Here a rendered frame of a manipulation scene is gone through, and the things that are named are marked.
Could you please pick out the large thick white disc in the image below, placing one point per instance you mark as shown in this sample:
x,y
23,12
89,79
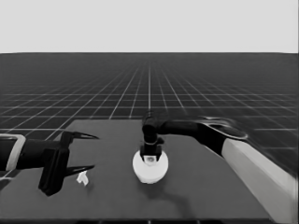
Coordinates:
x,y
149,174

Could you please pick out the small white T-shaped piece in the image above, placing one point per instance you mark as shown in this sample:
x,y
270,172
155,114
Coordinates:
x,y
82,180

